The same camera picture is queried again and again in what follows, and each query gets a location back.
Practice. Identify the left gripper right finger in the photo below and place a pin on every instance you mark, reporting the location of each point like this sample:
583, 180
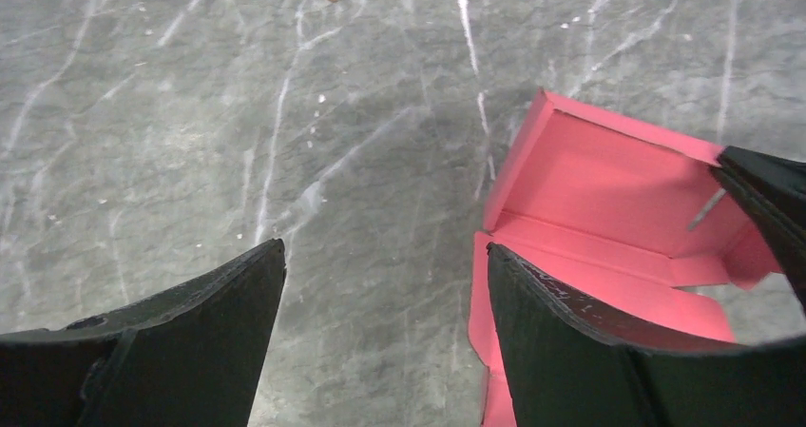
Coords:
573, 360

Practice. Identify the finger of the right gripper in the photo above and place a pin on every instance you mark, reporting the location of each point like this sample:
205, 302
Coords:
771, 191

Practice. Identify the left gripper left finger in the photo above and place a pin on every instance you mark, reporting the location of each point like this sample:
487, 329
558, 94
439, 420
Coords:
190, 355

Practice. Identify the red paper box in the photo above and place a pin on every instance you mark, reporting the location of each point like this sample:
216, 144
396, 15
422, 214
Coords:
622, 210

